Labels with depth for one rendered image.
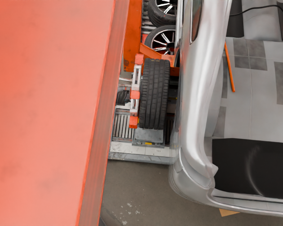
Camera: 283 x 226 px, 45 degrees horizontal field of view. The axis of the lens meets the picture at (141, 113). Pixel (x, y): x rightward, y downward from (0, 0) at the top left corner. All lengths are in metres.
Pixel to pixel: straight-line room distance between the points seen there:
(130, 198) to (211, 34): 2.01
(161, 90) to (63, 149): 2.52
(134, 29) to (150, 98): 0.70
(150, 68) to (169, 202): 1.48
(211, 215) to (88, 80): 3.39
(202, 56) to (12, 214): 2.07
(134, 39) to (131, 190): 1.57
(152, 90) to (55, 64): 2.46
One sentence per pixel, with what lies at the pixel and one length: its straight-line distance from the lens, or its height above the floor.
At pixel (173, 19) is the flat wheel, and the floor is 0.50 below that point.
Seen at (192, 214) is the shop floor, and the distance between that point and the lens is 3.75.
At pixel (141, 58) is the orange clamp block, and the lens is 3.15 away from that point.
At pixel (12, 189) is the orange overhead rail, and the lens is 0.42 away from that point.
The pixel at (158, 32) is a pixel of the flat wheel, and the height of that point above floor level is 0.50.
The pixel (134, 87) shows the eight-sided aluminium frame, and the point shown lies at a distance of 2.96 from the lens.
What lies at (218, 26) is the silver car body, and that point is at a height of 1.85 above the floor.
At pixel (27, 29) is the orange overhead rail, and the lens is 0.54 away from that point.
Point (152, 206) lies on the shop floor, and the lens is 3.72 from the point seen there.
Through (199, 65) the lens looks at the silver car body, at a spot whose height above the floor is 1.74.
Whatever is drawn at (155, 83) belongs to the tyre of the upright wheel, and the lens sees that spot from 2.93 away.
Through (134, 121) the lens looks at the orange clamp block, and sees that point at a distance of 3.05.
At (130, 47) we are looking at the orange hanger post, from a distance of 3.43.
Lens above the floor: 3.61
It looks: 62 degrees down
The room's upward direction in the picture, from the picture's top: 4 degrees clockwise
